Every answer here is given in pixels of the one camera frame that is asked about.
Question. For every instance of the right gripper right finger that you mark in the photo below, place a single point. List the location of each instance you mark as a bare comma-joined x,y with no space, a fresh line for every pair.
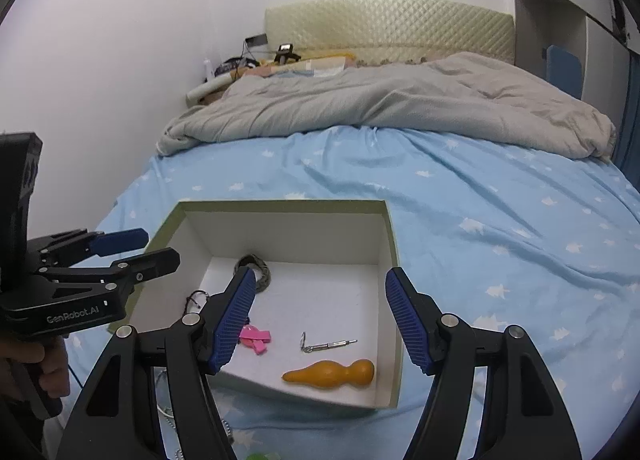
524,416

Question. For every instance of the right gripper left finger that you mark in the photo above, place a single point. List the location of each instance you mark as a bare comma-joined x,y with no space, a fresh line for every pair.
116,417

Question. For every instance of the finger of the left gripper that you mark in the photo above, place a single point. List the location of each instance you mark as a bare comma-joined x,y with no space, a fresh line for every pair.
129,272
106,244

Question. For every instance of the black patterned bangle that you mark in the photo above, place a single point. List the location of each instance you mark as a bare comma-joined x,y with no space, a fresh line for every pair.
260,268

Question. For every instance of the pink hair clip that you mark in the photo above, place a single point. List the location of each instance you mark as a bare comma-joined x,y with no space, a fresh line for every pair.
255,339

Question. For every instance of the small silver clasp pin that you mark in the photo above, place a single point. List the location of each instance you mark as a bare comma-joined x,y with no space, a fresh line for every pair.
320,347

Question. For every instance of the orange wooden gourd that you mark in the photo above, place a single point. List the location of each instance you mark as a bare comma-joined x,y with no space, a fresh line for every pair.
328,374

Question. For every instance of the green crochet hair clip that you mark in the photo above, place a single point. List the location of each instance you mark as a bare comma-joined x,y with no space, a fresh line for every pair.
264,456

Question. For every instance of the white paper roll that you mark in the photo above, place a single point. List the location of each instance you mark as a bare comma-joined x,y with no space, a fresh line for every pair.
213,85

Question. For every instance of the cardboard box bedside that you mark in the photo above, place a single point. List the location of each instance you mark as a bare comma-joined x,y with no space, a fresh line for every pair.
211,97

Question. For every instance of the light blue bed sheet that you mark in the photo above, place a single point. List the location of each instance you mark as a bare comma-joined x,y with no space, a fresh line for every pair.
496,234

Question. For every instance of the white plastic bottle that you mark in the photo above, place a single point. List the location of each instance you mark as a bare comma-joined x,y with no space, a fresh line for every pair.
209,70

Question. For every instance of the green cardboard box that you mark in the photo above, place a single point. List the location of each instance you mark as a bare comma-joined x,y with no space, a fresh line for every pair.
328,261

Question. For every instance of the blue curtain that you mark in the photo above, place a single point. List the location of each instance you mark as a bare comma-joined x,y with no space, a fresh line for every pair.
626,154

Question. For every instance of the grey duvet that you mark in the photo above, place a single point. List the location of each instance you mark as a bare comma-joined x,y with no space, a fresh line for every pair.
465,93

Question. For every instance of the cream quilted headboard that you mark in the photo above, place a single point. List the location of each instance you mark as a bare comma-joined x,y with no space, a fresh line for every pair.
391,31

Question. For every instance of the blue chair back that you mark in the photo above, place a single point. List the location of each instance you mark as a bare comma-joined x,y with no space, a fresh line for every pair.
564,71

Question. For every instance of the grey wardrobe cabinet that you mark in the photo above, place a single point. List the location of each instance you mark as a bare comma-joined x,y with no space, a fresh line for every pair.
602,35

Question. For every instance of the small black camera device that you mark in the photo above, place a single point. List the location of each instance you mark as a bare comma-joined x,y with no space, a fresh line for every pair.
285,53

